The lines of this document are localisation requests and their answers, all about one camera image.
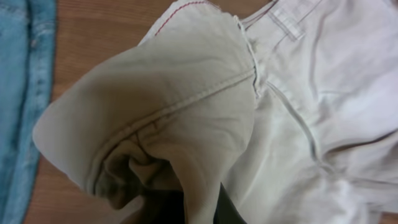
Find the light blue denim jeans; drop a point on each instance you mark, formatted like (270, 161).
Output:
(28, 30)

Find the beige cotton shorts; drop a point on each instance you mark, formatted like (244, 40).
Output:
(288, 116)

